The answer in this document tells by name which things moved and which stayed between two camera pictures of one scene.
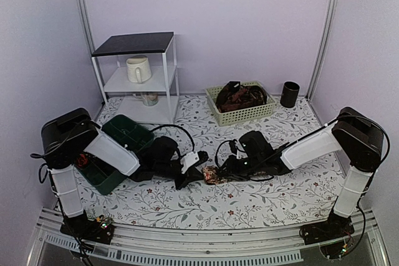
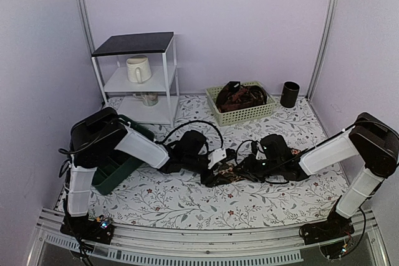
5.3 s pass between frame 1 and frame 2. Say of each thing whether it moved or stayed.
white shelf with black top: stayed
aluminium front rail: stayed
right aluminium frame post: stayed
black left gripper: moved
